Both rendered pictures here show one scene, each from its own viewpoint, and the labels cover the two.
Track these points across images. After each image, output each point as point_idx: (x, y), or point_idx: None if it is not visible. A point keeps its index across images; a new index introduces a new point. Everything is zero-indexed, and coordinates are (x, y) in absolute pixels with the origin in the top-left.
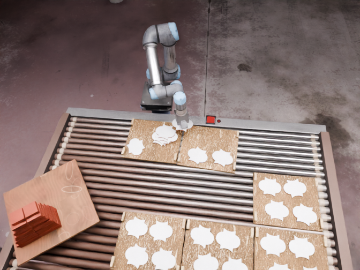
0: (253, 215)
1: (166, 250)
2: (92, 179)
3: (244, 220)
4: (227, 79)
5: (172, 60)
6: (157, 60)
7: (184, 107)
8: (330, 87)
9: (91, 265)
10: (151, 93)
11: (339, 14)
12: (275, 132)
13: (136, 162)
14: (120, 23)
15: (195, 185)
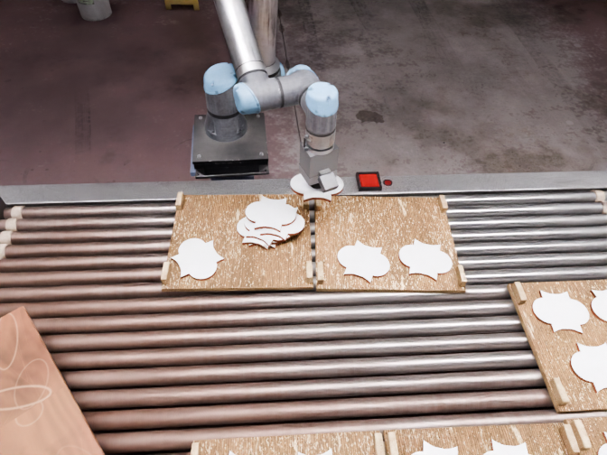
0: (551, 390)
1: None
2: (82, 362)
3: (523, 409)
4: (342, 139)
5: (270, 38)
6: (247, 13)
7: (332, 127)
8: (530, 138)
9: None
10: (243, 94)
11: (506, 28)
12: (519, 193)
13: (204, 297)
14: (109, 54)
15: (374, 337)
